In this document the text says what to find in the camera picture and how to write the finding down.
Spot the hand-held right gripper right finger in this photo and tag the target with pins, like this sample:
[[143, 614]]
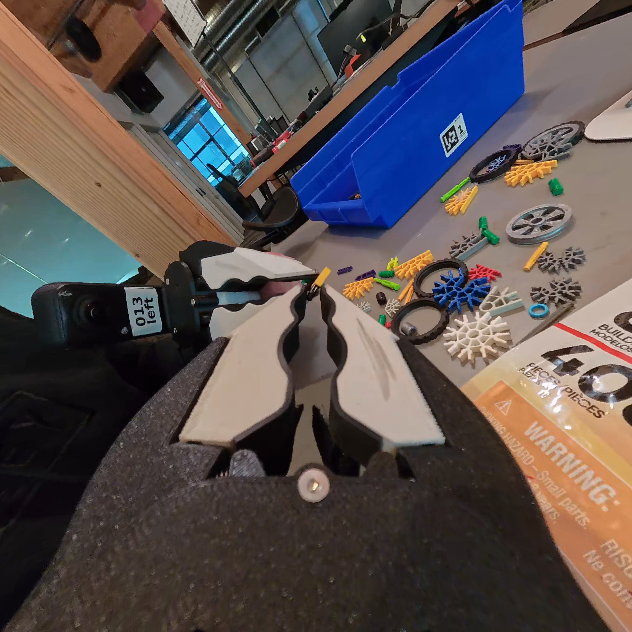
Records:
[[380, 390]]

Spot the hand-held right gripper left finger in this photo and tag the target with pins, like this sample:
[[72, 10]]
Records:
[[247, 385]]

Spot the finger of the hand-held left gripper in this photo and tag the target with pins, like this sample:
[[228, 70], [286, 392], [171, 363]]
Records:
[[232, 318], [256, 264]]

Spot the green black-tipped short rod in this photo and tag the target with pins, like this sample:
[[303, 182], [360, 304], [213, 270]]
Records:
[[311, 292]]

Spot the black office chair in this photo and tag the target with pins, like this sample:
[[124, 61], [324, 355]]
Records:
[[276, 207]]

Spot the silver spacer cylinder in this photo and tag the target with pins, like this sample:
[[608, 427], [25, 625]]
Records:
[[409, 328]]

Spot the black toy tire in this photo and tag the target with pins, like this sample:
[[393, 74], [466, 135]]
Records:
[[476, 173], [419, 284], [397, 323]]

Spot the yellow toy rod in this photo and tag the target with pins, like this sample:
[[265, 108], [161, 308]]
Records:
[[535, 255], [410, 295], [407, 289]]

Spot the lime green rod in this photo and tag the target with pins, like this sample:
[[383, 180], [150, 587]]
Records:
[[387, 284], [454, 190]]

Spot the purple connector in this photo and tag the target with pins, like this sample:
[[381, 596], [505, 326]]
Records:
[[365, 274]]

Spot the white snowflake connector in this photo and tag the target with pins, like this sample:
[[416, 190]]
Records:
[[475, 335]]

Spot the red tool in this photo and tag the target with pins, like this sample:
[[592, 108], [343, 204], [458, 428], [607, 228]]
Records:
[[281, 143]]

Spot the blue snowflake connector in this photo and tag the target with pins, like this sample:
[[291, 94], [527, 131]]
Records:
[[466, 296], [452, 284]]

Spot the blue lit window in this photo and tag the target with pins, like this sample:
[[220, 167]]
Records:
[[210, 143]]

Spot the glass partition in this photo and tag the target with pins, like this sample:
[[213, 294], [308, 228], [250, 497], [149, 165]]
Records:
[[49, 237]]

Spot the white fan connector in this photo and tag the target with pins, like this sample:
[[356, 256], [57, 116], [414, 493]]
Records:
[[501, 301]]

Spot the long wooden workbench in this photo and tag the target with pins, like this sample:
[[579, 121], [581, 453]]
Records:
[[316, 126]]

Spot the red fan connector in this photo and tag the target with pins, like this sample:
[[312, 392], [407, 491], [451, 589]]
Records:
[[484, 271]]

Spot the grey fan connector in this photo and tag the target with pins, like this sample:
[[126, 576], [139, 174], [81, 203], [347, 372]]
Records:
[[464, 243]]

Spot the pale grey toy rod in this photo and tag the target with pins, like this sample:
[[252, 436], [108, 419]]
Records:
[[475, 249]]

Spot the red sign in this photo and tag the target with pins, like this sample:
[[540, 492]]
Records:
[[210, 93]]

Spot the dark grey long rod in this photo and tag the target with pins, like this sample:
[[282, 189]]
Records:
[[548, 321]]

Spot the dark grey snowflake connector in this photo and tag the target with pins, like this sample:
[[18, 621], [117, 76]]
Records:
[[555, 291], [560, 260]]

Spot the grey wheel hub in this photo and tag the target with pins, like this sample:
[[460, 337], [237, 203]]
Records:
[[513, 224]]

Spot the blue plastic bin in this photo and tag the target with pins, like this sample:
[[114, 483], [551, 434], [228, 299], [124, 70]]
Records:
[[419, 123]]

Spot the slanted wooden beam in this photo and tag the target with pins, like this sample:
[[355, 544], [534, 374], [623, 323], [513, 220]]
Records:
[[187, 59]]

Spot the orange object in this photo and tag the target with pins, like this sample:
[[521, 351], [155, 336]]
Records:
[[351, 64]]

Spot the wooden cross beam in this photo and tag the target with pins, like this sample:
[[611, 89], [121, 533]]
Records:
[[123, 54]]

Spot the small blue connector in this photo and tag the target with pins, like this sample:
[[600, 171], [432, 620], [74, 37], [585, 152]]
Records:
[[496, 163]]

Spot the black monitor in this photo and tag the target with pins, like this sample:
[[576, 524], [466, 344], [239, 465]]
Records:
[[355, 24]]

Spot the white paper board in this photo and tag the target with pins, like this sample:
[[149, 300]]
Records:
[[185, 15]]

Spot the small purple toy piece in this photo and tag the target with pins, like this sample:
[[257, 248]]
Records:
[[511, 148]]

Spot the black round fixture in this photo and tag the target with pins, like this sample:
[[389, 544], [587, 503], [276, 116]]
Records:
[[84, 37]]

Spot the grey spoked wheel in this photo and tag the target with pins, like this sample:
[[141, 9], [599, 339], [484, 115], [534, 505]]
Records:
[[548, 143]]

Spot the white document stand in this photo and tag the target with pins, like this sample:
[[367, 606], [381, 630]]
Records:
[[612, 121]]

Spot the wooden post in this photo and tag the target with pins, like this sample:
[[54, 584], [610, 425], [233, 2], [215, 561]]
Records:
[[74, 123]]

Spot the black wall speaker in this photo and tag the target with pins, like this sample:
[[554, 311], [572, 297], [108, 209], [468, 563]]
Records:
[[140, 91]]

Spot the metal ceiling duct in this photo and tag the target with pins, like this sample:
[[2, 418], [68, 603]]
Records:
[[232, 29]]

